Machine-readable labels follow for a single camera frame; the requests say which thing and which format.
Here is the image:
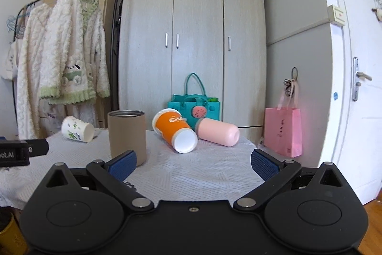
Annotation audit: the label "white shirt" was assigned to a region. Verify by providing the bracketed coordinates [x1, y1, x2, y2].
[0, 41, 20, 81]

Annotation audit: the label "black clothes rack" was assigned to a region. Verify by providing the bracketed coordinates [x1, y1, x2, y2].
[14, 0, 122, 129]

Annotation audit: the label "silver door handle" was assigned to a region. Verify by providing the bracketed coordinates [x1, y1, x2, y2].
[352, 57, 373, 102]

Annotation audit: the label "yellow container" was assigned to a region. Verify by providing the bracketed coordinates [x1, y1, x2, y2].
[0, 211, 29, 255]

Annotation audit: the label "white floral cup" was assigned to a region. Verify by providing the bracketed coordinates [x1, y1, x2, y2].
[61, 115, 95, 143]

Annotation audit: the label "pink paper bag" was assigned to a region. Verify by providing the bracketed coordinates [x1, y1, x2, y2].
[263, 80, 303, 159]

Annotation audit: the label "hair ties on wall hook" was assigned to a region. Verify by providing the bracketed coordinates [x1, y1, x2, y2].
[283, 66, 300, 98]

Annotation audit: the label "white door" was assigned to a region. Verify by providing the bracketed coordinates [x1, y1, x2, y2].
[310, 0, 382, 205]

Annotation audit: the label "white wall switch box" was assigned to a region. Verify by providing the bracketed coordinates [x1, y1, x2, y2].
[327, 5, 347, 27]

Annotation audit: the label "blue clothes hangers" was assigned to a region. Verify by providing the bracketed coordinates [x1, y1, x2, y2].
[6, 5, 31, 38]

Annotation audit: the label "grey three-door wardrobe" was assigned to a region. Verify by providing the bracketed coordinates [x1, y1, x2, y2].
[117, 0, 268, 136]

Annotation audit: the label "orange paper cup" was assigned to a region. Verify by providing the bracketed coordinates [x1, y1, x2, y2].
[152, 108, 199, 154]

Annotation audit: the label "brown cup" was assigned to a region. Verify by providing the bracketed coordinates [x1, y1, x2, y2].
[108, 110, 147, 168]

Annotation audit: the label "teal felt bag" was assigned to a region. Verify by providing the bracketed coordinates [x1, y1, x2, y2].
[167, 73, 221, 132]

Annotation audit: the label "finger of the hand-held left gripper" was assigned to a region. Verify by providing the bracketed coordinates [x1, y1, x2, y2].
[26, 139, 49, 158]

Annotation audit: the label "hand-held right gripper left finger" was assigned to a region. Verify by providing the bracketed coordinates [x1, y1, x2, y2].
[44, 149, 155, 214]

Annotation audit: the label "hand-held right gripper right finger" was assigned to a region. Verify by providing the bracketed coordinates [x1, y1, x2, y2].
[233, 149, 347, 214]

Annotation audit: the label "white patterned tablecloth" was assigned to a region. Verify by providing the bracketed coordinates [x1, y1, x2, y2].
[0, 128, 267, 211]

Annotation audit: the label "pink cup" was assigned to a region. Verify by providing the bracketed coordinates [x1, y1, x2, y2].
[195, 118, 240, 148]

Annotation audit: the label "white fleece robe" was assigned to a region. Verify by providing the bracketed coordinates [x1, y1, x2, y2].
[15, 3, 100, 140]

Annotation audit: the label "white robe with green trim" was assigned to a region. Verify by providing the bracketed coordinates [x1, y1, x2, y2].
[38, 0, 111, 105]

